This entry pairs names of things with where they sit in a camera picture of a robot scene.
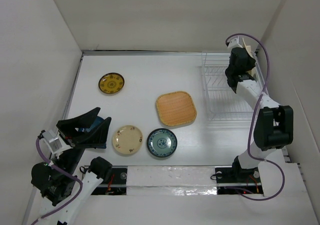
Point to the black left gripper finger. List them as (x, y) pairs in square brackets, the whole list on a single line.
[(96, 136), (69, 128)]

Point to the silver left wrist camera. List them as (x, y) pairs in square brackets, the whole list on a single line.
[(53, 141)]

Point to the cream floral round plate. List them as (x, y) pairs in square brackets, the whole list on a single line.
[(127, 140)]

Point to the orange square woven tray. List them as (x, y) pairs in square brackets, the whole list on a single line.
[(176, 108)]

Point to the white wire dish rack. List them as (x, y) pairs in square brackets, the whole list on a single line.
[(222, 104)]

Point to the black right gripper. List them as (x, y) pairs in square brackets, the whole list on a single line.
[(251, 62)]

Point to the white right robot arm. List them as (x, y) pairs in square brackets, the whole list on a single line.
[(271, 125)]

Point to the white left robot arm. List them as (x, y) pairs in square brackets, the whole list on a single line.
[(64, 193)]

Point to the dark blue plate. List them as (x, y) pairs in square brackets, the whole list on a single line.
[(98, 120)]

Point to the green-rimmed bamboo tray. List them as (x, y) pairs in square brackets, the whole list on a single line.
[(247, 48)]

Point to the yellow brown round plate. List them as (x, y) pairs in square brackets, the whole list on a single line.
[(111, 83)]

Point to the blue white patterned bowl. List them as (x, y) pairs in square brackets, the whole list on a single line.
[(162, 143)]

